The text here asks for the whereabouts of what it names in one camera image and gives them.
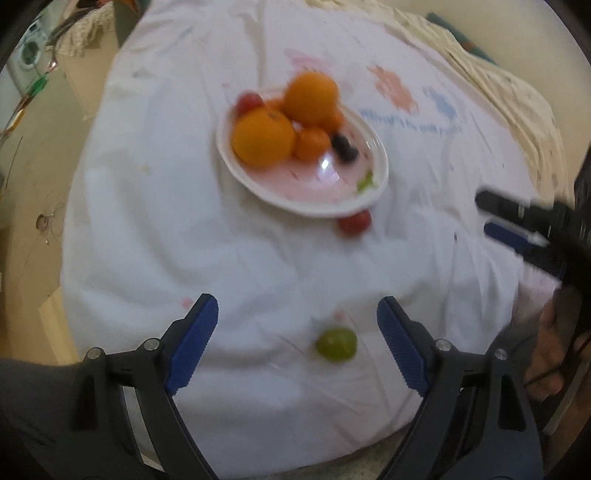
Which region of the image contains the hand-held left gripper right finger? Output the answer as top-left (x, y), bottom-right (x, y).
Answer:
top-left (376, 296), bottom-right (546, 480)

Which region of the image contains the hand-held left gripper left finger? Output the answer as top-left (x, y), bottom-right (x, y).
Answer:
top-left (65, 293), bottom-right (220, 480)

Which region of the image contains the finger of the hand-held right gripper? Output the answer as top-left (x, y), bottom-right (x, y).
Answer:
top-left (475, 188), bottom-right (572, 235)
top-left (483, 220), bottom-right (570, 281)

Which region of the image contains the green grape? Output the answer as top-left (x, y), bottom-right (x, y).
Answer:
top-left (315, 327), bottom-right (358, 361)

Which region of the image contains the red cherry tomato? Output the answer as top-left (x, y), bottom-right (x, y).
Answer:
top-left (337, 210), bottom-right (372, 237)
top-left (236, 92), bottom-right (265, 115)

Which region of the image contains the pink dotted oval plate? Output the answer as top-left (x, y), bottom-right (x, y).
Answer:
top-left (215, 85), bottom-right (389, 219)

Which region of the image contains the person's right hand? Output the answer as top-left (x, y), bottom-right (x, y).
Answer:
top-left (524, 300), bottom-right (591, 403)

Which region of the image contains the pale yellow quilt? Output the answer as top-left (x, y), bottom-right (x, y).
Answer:
top-left (305, 0), bottom-right (571, 195)

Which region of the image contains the white printed blanket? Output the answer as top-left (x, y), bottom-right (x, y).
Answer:
top-left (60, 0), bottom-right (555, 467)

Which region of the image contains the teal cloth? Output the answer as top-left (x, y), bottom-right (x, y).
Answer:
top-left (425, 11), bottom-right (499, 65)

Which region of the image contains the cream lace cloth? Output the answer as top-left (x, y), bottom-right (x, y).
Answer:
top-left (55, 4), bottom-right (121, 56)

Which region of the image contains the white washing machine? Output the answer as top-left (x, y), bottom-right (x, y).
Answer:
top-left (9, 14), bottom-right (61, 88)

